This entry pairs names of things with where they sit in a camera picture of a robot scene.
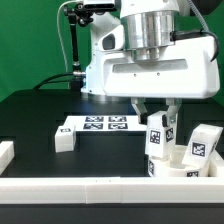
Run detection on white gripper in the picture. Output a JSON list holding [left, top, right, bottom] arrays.
[[101, 36, 220, 127]]

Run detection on white left fence rail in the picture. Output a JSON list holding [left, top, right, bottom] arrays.
[[0, 141, 14, 175]]

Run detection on white front fence rail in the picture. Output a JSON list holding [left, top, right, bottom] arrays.
[[0, 177, 224, 204]]

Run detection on black cables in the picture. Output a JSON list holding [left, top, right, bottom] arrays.
[[33, 71, 87, 90]]

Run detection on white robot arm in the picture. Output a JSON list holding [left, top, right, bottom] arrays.
[[83, 0, 220, 127]]

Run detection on white round stool seat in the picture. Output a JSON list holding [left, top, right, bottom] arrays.
[[148, 145, 209, 177]]

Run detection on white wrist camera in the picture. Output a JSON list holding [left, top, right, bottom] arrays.
[[98, 25, 125, 51]]

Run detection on white right fence rail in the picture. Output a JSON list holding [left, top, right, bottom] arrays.
[[209, 154, 224, 178]]

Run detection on white fence rail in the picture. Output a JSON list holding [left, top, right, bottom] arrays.
[[0, 177, 224, 204], [209, 154, 224, 178], [0, 141, 14, 175]]

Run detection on white cable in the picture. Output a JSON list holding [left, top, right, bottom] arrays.
[[56, 0, 84, 73]]

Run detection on white marker base plate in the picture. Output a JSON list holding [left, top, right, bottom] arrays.
[[64, 115, 146, 132]]

